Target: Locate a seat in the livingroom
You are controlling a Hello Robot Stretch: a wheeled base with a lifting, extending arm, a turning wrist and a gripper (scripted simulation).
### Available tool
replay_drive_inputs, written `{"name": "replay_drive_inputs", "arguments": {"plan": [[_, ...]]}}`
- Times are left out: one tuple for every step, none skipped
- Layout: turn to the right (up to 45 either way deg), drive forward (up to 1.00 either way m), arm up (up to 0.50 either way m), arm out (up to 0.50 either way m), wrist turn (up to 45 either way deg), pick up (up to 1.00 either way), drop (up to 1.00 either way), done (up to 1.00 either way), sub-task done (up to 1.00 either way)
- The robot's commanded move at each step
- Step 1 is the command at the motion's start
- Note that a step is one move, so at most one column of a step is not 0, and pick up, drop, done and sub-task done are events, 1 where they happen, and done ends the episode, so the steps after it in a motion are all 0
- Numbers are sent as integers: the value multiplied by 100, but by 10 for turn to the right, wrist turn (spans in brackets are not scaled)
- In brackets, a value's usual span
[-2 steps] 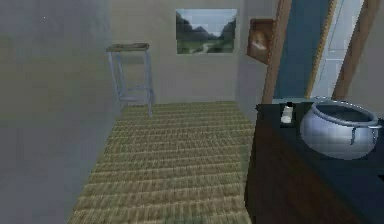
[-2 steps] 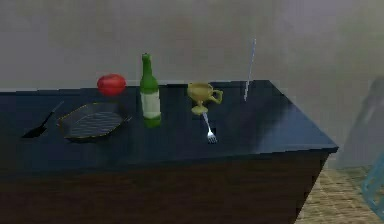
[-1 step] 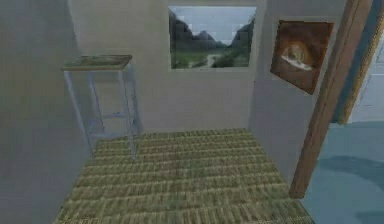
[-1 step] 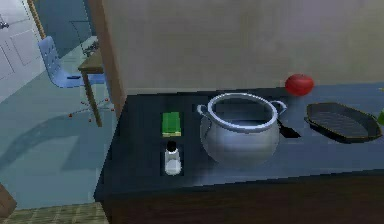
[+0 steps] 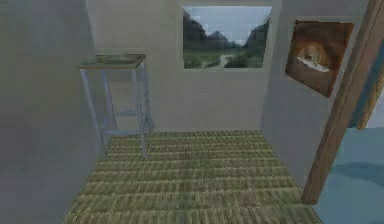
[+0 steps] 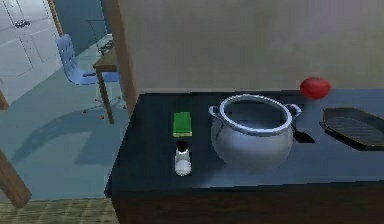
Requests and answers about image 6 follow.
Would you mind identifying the green sponge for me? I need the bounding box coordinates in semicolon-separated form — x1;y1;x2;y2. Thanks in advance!
172;111;194;138

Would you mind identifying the white salt shaker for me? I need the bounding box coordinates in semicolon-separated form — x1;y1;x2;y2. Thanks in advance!
174;140;193;177

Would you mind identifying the silver cooking pot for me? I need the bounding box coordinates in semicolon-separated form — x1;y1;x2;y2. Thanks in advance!
208;93;303;166

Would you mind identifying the dark kitchen counter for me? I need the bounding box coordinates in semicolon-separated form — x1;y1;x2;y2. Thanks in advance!
103;88;384;224

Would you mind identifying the brown wooden table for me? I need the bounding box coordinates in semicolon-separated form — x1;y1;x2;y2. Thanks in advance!
92;39;122;125

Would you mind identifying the black spatula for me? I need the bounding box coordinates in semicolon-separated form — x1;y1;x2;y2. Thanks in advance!
290;123;316;145

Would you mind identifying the red tomato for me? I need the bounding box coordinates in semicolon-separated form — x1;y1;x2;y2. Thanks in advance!
299;76;332;100

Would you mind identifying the blue office chair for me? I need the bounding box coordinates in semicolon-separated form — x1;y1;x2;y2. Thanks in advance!
55;33;128;120

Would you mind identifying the black grill pan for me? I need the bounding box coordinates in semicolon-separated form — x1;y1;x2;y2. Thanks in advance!
319;106;384;152

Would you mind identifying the white room door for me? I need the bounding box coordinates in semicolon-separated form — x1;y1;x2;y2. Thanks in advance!
0;0;64;105

